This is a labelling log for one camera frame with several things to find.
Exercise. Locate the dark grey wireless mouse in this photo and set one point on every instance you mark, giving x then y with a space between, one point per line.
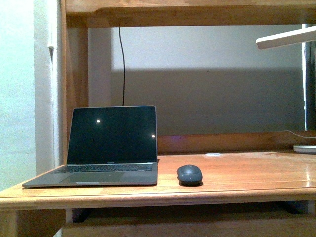
189 175

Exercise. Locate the wooden desk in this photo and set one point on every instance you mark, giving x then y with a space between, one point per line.
264 167

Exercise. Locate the white round sticker on desk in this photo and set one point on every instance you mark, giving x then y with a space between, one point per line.
213 154

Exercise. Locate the wooden pull-out keyboard tray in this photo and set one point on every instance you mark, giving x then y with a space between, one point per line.
279 227

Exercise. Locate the white wall conduit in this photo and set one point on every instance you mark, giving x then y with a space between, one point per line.
53 44

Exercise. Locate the grey open laptop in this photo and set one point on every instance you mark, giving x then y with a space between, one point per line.
108 146

